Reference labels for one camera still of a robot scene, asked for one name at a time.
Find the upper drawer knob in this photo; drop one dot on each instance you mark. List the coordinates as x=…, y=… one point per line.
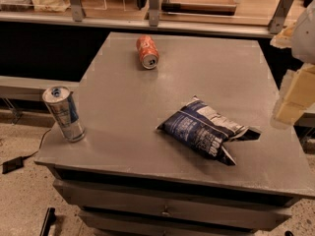
x=165, y=212

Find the grey metal shelf rail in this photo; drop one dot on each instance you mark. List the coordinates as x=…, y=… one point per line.
x=166, y=26

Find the orange soda can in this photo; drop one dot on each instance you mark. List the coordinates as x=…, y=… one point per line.
x=148, y=52

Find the middle metal shelf bracket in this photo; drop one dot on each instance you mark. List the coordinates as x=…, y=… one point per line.
x=153, y=13

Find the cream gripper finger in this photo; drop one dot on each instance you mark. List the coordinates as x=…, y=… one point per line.
x=283, y=39
x=296, y=95

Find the metal shelf bracket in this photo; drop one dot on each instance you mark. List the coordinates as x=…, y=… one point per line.
x=276, y=23
x=153, y=13
x=78, y=13

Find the left metal shelf bracket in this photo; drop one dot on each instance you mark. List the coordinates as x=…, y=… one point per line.
x=78, y=13

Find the right metal shelf bracket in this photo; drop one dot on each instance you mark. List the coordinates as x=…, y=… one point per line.
x=276, y=23

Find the grey low bench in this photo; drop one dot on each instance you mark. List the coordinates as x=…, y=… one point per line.
x=28, y=88

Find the black power adapter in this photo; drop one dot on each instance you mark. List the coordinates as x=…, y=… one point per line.
x=12, y=165

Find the silver blue energy drink can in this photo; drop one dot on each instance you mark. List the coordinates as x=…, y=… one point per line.
x=61, y=105

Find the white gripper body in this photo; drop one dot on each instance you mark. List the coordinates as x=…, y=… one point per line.
x=304, y=39

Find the blue chip bag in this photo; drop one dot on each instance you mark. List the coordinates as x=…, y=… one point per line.
x=199, y=127

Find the grey drawer cabinet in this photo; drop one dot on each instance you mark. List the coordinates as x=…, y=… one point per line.
x=185, y=149

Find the black object on floor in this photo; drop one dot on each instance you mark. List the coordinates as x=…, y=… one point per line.
x=49, y=219

